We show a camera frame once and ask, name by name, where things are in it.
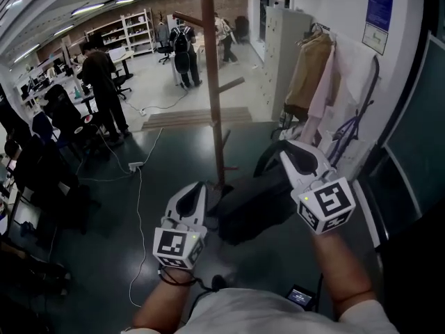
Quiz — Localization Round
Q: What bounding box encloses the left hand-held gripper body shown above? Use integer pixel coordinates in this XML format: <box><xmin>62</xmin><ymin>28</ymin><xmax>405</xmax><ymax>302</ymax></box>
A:
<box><xmin>152</xmin><ymin>216</ymin><xmax>209</xmax><ymax>270</ymax></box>

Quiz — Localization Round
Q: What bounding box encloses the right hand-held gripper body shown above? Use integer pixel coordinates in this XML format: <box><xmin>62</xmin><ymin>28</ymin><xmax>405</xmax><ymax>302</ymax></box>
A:
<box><xmin>290</xmin><ymin>165</ymin><xmax>357</xmax><ymax>237</ymax></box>

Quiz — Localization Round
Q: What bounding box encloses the black bag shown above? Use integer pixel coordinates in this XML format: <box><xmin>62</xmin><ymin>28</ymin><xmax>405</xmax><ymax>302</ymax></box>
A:
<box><xmin>217</xmin><ymin>140</ymin><xmax>300</xmax><ymax>247</ymax></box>

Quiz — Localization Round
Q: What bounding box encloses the brown wooden coat rack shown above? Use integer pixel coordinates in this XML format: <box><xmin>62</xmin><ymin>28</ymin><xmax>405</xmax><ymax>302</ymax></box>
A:
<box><xmin>172</xmin><ymin>0</ymin><xmax>246</xmax><ymax>191</ymax></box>

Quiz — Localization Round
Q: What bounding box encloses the person's right forearm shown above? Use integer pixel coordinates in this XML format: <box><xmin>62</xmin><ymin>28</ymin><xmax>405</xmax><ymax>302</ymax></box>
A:
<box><xmin>310</xmin><ymin>232</ymin><xmax>379</xmax><ymax>322</ymax></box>

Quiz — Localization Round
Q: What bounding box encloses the person's left forearm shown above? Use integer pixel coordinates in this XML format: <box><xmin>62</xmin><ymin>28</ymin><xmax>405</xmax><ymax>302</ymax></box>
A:
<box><xmin>131</xmin><ymin>269</ymin><xmax>196</xmax><ymax>331</ymax></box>

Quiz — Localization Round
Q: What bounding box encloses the brown hanging coat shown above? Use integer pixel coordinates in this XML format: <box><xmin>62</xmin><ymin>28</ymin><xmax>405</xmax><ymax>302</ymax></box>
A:
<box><xmin>284</xmin><ymin>31</ymin><xmax>337</xmax><ymax>122</ymax></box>

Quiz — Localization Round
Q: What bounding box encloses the pink hanging garment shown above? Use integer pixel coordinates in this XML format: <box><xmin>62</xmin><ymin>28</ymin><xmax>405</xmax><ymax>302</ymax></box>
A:
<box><xmin>301</xmin><ymin>44</ymin><xmax>344</xmax><ymax>146</ymax></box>

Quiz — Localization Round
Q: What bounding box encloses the white hanging cloth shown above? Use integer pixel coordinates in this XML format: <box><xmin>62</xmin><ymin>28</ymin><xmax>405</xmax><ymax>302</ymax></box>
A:
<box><xmin>332</xmin><ymin>32</ymin><xmax>380</xmax><ymax>142</ymax></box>

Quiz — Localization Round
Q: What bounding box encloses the wooden floor ramp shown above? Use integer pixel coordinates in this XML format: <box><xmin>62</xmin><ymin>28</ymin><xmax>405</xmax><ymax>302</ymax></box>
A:
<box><xmin>141</xmin><ymin>106</ymin><xmax>253</xmax><ymax>131</ymax></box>

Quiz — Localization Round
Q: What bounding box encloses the grey metal locker cabinet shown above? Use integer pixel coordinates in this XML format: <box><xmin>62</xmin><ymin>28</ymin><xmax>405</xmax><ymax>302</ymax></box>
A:
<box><xmin>263</xmin><ymin>5</ymin><xmax>314</xmax><ymax>122</ymax></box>

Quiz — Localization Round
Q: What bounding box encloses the small black screen device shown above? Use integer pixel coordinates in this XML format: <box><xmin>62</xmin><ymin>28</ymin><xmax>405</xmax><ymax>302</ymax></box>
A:
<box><xmin>284</xmin><ymin>283</ymin><xmax>318</xmax><ymax>310</ymax></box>

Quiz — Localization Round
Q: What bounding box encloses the person's white shirt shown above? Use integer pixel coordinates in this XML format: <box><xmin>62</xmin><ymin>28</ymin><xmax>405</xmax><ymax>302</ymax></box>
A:
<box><xmin>120</xmin><ymin>286</ymin><xmax>401</xmax><ymax>334</ymax></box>

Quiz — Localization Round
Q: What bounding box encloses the black office chair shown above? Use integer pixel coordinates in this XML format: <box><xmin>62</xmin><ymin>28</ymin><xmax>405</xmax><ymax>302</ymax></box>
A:
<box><xmin>42</xmin><ymin>83</ymin><xmax>97</xmax><ymax>145</ymax></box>
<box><xmin>157</xmin><ymin>29</ymin><xmax>175</xmax><ymax>65</ymax></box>
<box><xmin>15</xmin><ymin>133</ymin><xmax>93</xmax><ymax>237</ymax></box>
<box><xmin>110</xmin><ymin>58</ymin><xmax>134</xmax><ymax>101</ymax></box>

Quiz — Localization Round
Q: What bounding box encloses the white office desk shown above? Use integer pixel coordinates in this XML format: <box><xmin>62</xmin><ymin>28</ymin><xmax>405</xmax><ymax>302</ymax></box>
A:
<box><xmin>106</xmin><ymin>46</ymin><xmax>136</xmax><ymax>79</ymax></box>

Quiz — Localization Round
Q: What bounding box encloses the tall white shelving unit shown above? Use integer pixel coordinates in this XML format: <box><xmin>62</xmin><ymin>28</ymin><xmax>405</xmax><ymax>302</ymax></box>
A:
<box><xmin>120</xmin><ymin>8</ymin><xmax>156</xmax><ymax>56</ymax></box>

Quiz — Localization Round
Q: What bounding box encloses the low white shelving unit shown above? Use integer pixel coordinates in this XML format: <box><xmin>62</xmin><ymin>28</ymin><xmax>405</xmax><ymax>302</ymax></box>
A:
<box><xmin>84</xmin><ymin>19</ymin><xmax>128</xmax><ymax>52</ymax></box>

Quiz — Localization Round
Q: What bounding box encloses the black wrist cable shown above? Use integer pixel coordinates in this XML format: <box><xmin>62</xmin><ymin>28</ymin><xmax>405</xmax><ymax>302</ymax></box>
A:
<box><xmin>156</xmin><ymin>265</ymin><xmax>227</xmax><ymax>292</ymax></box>

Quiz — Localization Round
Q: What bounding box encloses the white power cable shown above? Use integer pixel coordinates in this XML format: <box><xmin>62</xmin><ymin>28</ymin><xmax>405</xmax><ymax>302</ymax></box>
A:
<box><xmin>128</xmin><ymin>127</ymin><xmax>164</xmax><ymax>308</ymax></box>

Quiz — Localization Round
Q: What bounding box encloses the black folding trolley frame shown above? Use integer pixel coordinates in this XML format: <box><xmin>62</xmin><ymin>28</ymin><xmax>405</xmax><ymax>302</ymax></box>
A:
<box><xmin>326</xmin><ymin>55</ymin><xmax>380</xmax><ymax>165</ymax></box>

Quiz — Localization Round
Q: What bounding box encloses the white framed wall notice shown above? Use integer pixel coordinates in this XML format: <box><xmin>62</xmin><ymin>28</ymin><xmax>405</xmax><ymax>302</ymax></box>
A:
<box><xmin>361</xmin><ymin>22</ymin><xmax>390</xmax><ymax>56</ymax></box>

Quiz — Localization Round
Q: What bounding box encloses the blue wall poster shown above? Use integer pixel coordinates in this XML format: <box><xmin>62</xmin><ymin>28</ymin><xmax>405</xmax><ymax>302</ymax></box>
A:
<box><xmin>364</xmin><ymin>0</ymin><xmax>396</xmax><ymax>33</ymax></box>

